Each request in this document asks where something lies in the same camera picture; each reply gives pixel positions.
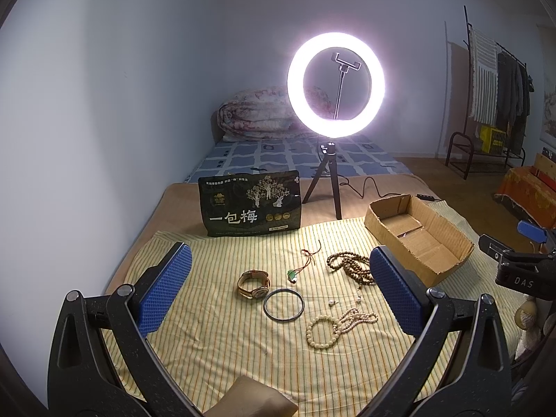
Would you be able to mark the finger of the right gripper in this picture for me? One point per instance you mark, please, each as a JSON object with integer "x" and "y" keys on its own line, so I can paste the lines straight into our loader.
{"x": 495, "y": 249}
{"x": 532, "y": 232}

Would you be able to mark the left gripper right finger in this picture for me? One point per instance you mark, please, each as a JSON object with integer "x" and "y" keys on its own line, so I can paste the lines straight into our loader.
{"x": 458, "y": 364}

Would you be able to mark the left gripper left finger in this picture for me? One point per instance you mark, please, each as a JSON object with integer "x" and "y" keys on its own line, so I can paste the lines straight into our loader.
{"x": 101, "y": 363}

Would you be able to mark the brown strap wristwatch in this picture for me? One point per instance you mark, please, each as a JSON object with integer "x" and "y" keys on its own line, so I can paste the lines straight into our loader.
{"x": 253, "y": 284}

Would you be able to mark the orange covered box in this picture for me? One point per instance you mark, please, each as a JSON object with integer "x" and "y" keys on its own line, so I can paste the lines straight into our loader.
{"x": 525, "y": 191}

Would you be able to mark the cardboard box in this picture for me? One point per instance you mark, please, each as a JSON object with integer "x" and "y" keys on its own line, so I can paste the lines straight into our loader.
{"x": 422, "y": 240}

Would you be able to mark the yellow crate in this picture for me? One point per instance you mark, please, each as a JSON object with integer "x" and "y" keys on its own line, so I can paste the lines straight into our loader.
{"x": 493, "y": 139}

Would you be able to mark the black clothes rack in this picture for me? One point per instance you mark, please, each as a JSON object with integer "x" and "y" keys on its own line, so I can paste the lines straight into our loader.
{"x": 467, "y": 141}

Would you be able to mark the white striped hanging cloth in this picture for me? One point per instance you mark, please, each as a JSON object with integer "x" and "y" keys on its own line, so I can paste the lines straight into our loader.
{"x": 484, "y": 77}

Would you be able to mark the dark hanging clothes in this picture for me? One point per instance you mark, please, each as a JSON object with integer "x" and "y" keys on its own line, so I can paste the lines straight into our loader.
{"x": 514, "y": 100}

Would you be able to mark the blue patterned bedsheet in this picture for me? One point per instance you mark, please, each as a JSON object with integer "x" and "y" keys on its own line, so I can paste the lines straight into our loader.
{"x": 356, "y": 156}

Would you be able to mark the black tripod stand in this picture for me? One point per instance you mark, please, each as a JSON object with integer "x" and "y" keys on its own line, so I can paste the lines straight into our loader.
{"x": 328, "y": 162}

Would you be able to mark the tan bed blanket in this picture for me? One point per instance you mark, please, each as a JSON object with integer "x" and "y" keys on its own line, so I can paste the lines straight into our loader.
{"x": 179, "y": 210}

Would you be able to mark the black phone holder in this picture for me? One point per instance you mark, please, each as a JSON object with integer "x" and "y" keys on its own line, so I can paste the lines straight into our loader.
{"x": 343, "y": 65}

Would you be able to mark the black snack bag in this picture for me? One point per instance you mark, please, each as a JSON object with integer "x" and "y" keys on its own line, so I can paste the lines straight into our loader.
{"x": 251, "y": 204}

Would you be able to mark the folded floral quilt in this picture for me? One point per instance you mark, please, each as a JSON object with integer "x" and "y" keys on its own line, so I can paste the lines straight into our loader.
{"x": 260, "y": 114}

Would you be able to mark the landscape wall painting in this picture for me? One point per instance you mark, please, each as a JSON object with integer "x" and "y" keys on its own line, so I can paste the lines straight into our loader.
{"x": 548, "y": 43}

